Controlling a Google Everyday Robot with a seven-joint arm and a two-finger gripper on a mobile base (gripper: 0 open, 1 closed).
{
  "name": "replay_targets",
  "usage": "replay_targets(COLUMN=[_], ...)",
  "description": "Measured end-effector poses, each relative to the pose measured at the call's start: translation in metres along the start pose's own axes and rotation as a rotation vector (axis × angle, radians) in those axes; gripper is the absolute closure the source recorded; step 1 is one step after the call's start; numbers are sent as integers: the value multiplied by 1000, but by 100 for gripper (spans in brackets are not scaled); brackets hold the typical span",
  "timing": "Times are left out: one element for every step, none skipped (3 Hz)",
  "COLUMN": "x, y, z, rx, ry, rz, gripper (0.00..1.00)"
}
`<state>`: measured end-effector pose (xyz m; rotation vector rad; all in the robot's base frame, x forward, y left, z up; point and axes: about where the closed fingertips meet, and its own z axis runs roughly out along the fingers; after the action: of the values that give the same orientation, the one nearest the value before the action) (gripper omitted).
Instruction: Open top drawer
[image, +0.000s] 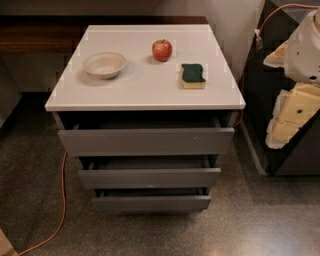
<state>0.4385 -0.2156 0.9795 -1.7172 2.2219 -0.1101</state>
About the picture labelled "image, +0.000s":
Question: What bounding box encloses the white topped drawer cabinet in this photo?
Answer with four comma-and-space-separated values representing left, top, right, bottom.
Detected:
44, 23, 247, 158

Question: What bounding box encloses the red apple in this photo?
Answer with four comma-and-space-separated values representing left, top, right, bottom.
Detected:
152, 39, 172, 62

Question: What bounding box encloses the orange floor cable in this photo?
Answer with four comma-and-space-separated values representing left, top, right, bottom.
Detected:
17, 151, 69, 256

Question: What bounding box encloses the dark wooden bench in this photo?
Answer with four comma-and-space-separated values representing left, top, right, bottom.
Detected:
0, 15, 208, 53

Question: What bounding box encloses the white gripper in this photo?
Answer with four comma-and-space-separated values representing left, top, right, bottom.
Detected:
263, 9, 320, 149

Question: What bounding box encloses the beige paper bowl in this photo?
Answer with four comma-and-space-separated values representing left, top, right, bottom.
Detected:
82, 52, 126, 79

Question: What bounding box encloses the green yellow sponge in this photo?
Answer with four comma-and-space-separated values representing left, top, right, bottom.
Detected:
181, 64, 206, 89

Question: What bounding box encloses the grey top drawer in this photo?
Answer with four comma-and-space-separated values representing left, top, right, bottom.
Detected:
58, 126, 234, 157

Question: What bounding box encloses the grey middle drawer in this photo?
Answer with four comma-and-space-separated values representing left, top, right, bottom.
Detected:
78, 156, 221, 189

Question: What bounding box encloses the orange cable on cabinet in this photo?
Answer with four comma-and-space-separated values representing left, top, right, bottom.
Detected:
232, 3, 320, 128

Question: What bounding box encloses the grey bottom drawer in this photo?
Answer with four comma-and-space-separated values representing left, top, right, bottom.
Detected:
92, 188, 211, 213

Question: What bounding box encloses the grey drawer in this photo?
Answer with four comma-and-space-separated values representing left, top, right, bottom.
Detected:
58, 126, 234, 157
78, 156, 221, 189
92, 188, 211, 213

